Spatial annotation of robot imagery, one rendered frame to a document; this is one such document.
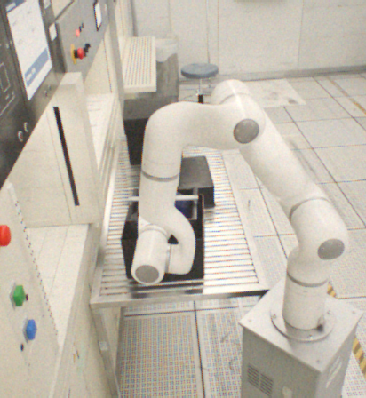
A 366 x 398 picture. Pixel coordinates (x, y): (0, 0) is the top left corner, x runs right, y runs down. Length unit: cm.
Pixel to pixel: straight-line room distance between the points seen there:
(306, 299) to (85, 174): 83
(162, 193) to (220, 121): 24
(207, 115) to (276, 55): 494
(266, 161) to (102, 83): 206
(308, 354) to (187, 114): 77
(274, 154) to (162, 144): 26
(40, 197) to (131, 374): 102
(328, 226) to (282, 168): 19
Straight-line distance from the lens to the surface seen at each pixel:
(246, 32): 568
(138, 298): 150
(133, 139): 220
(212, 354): 229
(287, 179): 105
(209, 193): 186
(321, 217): 113
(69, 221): 169
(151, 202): 104
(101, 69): 294
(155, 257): 113
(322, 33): 593
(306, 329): 140
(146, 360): 230
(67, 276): 148
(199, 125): 93
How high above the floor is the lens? 182
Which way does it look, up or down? 33 degrees down
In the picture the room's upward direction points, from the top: 4 degrees counter-clockwise
